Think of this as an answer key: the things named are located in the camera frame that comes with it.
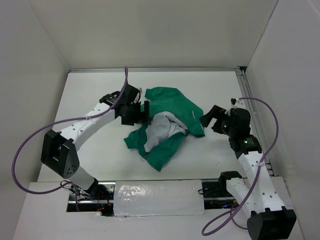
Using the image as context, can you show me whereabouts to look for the aluminium rail right side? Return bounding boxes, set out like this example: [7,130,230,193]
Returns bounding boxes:
[235,66,279,177]

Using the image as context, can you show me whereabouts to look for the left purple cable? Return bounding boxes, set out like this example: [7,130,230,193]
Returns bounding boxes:
[12,65,130,213]

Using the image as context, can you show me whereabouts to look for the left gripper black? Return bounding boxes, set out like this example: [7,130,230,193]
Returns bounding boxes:
[121,99,150,126]

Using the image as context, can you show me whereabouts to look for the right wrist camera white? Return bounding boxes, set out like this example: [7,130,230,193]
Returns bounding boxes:
[230,97,245,106]

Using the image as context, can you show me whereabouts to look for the green jacket white lining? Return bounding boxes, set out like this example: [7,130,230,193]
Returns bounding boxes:
[124,86,205,172]

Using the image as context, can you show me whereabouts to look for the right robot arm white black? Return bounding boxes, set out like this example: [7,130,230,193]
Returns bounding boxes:
[200,105,297,240]

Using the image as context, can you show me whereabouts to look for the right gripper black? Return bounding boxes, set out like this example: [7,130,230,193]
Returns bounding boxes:
[199,104,236,137]

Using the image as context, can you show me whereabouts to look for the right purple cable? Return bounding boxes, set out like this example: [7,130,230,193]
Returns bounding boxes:
[201,96,278,237]

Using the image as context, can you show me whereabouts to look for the white taped cover panel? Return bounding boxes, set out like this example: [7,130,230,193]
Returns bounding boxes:
[113,179,205,217]

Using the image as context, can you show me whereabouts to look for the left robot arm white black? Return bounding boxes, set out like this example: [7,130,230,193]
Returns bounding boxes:
[40,84,151,200]

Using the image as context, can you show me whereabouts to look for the purple cable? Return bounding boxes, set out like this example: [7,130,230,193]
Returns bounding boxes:
[201,96,278,237]
[12,65,130,213]

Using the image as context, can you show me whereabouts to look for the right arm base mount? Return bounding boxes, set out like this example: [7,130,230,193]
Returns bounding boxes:
[198,179,236,210]

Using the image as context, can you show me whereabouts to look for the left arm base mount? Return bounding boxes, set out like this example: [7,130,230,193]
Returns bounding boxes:
[60,180,116,217]

